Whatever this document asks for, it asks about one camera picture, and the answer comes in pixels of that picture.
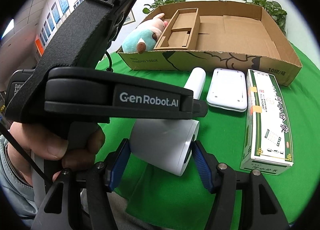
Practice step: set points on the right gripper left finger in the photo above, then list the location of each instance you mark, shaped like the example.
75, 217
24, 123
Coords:
78, 200

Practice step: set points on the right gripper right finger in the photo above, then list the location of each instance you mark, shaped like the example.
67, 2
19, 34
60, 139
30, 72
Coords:
260, 209

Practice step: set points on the green white medicine box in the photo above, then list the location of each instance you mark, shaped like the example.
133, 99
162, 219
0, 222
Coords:
268, 144

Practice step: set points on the pink plush pig toy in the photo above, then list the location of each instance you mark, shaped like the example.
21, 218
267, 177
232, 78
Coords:
145, 36

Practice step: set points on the white hair dryer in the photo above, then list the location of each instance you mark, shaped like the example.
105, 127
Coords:
164, 143

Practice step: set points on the white rectangular device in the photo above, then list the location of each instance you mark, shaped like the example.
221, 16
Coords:
228, 90

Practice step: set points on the narrow cardboard insert tray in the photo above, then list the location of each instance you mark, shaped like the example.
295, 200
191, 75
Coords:
181, 32

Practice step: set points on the person's left hand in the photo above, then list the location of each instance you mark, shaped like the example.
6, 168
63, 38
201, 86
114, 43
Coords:
35, 139

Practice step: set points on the left potted green plant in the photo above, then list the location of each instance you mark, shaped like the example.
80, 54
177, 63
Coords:
148, 8

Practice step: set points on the potted green plant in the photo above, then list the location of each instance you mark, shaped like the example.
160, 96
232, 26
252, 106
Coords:
148, 8
274, 9

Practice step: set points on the large cardboard tray box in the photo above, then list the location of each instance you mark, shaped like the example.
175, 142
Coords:
232, 35

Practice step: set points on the right potted green plant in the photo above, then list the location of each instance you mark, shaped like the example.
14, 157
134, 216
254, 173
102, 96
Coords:
274, 9

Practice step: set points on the blue wall poster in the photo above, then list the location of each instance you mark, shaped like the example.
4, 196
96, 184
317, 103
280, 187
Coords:
55, 14

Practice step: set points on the framed certificates on wall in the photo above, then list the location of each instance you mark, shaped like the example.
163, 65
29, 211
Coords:
130, 18

